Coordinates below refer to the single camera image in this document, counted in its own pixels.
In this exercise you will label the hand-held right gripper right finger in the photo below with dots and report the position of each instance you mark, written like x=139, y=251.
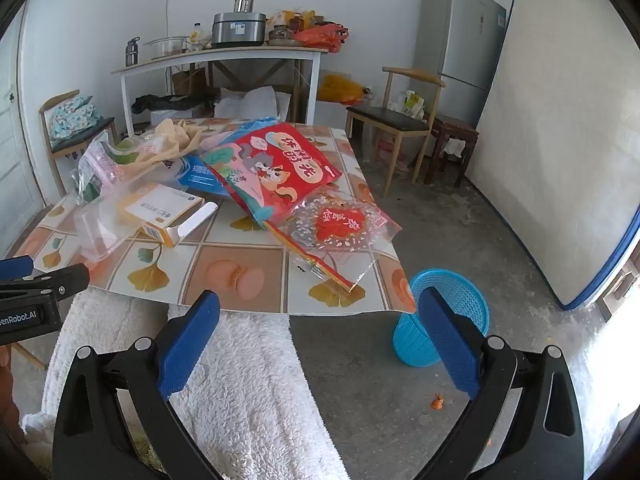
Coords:
x=450, y=340

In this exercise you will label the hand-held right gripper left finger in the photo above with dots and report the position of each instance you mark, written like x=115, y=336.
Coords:
x=190, y=340

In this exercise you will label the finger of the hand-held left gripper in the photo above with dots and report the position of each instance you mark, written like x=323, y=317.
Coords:
x=65, y=280
x=15, y=265

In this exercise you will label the blue plastic basket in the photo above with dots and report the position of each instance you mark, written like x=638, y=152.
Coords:
x=470, y=305

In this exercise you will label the orange white carton box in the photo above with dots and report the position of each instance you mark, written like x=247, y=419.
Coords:
x=150, y=205

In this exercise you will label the clear bag with green contents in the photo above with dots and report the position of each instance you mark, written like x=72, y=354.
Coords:
x=107, y=167

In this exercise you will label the blue packet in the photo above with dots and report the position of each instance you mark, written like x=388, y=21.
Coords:
x=200, y=175

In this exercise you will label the red cartoon snack bag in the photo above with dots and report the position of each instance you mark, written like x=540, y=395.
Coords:
x=280, y=170

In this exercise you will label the clear plastic container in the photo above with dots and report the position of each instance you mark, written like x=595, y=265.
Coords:
x=100, y=235

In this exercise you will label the orange peel piece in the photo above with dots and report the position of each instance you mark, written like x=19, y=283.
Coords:
x=438, y=403

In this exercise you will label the white fluffy blanket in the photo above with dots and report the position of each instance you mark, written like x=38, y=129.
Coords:
x=260, y=385

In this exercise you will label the white door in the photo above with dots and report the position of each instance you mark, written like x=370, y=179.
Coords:
x=12, y=160

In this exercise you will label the patterned tablecloth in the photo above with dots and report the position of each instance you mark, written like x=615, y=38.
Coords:
x=235, y=240

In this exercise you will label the red yellow flat packet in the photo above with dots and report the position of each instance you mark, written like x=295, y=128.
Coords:
x=320, y=267

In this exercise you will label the clear bag with red label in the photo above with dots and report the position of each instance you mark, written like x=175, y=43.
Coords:
x=345, y=225

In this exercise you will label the wooden chair with cushion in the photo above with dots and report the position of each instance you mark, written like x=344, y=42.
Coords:
x=95, y=126

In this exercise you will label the floral cushion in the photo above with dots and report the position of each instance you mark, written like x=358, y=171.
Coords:
x=70, y=115

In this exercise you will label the beige cloth bag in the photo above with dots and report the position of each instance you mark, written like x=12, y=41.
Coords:
x=175, y=135

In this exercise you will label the white rag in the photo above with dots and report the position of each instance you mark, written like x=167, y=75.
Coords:
x=455, y=146

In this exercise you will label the black bag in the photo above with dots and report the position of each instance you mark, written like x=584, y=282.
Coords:
x=160, y=102

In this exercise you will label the dark wooden stool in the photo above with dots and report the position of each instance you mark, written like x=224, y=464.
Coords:
x=452, y=127

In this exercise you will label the white mattress with blue edge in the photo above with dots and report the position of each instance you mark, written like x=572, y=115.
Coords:
x=560, y=150

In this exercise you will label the wooden chair with dark seat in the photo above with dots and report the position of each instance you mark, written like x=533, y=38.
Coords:
x=390, y=117

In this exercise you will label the cardboard box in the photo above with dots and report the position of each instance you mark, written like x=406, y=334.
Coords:
x=187, y=82

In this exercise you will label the steel bottle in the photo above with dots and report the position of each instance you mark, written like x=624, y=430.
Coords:
x=131, y=55

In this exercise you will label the white green bag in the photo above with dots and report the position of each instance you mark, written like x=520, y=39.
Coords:
x=410, y=105

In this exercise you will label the white plastic bag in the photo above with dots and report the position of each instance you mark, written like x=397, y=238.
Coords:
x=250, y=102

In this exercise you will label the glass bowl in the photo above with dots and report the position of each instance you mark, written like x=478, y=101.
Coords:
x=167, y=47

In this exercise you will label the yellow plastic bag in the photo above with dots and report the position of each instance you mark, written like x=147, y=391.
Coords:
x=340, y=89

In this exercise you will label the clear plastic bottle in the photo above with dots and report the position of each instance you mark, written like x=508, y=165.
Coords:
x=196, y=37

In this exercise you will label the white side table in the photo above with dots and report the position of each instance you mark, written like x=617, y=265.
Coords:
x=225, y=54

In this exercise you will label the grey fridge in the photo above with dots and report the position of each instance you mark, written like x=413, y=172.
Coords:
x=460, y=45

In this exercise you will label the grey rice cooker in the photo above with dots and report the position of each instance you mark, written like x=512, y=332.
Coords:
x=237, y=30

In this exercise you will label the orange plastic bag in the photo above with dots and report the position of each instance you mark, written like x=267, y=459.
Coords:
x=317, y=36

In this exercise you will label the stack of steel cups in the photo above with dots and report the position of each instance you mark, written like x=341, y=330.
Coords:
x=245, y=0

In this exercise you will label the yellow bag on side table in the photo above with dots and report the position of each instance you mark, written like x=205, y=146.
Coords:
x=285, y=17

